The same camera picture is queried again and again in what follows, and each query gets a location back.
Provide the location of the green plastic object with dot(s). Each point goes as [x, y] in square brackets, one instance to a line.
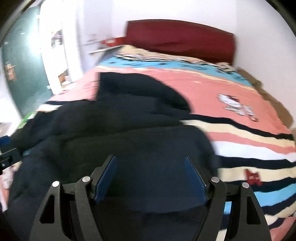
[28, 117]

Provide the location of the pink striped cartoon blanket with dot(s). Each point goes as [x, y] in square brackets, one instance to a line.
[252, 195]

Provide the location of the brown cardboard beside bed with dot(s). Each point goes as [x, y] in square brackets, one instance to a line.
[283, 114]

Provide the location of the dark red headboard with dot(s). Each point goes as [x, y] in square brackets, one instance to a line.
[182, 38]

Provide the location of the dark green door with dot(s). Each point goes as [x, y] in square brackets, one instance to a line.
[23, 63]

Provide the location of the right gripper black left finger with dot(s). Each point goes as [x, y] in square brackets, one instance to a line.
[69, 211]

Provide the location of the grey wall shelf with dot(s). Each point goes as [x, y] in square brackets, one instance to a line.
[105, 49]

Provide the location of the red box on shelf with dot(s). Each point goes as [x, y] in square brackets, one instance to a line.
[113, 42]

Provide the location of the dark navy puffer jacket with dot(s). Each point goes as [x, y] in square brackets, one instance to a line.
[140, 121]

